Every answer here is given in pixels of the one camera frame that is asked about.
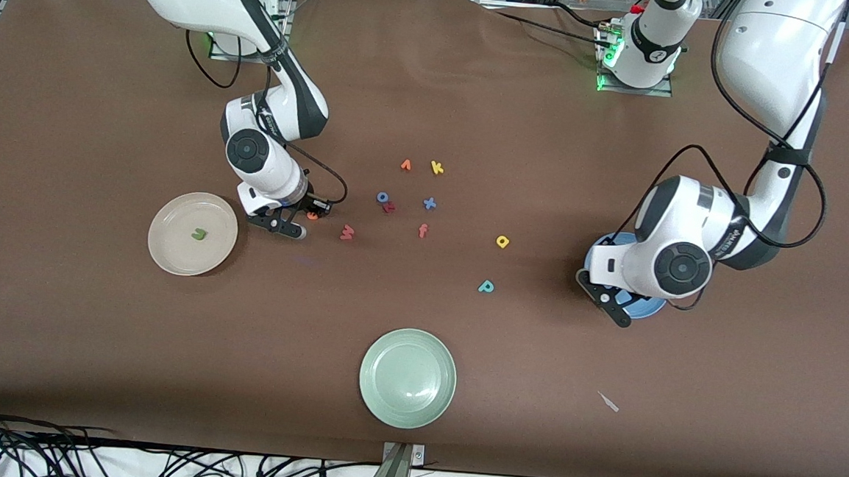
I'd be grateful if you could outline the beige round plate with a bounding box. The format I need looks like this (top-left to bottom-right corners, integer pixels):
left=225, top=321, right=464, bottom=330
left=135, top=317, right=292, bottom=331
left=145, top=189, right=241, bottom=280

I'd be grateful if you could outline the black base power cable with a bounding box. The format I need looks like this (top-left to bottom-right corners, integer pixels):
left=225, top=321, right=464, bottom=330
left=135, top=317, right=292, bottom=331
left=481, top=7, right=608, bottom=48
left=548, top=1, right=613, bottom=33

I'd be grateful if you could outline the aluminium camera pole bracket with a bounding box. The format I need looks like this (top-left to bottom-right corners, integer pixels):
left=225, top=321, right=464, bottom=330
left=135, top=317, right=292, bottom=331
left=362, top=440, right=427, bottom=477

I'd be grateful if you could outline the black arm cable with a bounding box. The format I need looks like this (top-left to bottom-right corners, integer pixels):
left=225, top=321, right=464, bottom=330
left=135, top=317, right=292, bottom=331
left=175, top=29, right=358, bottom=213
left=612, top=0, right=842, bottom=319

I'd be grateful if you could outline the brown table cover sheet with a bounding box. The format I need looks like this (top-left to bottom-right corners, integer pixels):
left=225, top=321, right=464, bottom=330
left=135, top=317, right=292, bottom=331
left=0, top=0, right=849, bottom=477

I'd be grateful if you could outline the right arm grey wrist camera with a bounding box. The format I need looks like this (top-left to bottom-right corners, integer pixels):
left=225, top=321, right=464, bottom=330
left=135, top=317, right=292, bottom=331
left=245, top=204, right=309, bottom=241

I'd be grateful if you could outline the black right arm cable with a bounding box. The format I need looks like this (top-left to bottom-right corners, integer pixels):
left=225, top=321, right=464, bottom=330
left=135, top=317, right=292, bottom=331
left=175, top=29, right=358, bottom=213

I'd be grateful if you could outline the blue round plate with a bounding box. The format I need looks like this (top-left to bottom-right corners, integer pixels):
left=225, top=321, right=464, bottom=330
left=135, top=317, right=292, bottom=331
left=580, top=230, right=672, bottom=322

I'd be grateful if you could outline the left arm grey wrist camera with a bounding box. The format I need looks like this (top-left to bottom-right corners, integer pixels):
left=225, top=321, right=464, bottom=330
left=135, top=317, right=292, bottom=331
left=572, top=267, right=637, bottom=330

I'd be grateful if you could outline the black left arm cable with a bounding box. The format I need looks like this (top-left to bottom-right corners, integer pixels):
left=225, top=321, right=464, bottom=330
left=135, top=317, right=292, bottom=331
left=612, top=0, right=842, bottom=319

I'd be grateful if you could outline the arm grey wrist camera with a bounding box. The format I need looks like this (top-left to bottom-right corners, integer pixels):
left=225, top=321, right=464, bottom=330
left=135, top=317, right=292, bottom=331
left=245, top=204, right=309, bottom=241
left=572, top=267, right=637, bottom=330

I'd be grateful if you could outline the pale green round plate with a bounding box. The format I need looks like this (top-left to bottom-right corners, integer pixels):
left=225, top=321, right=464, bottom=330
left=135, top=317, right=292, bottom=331
left=355, top=325, right=460, bottom=433

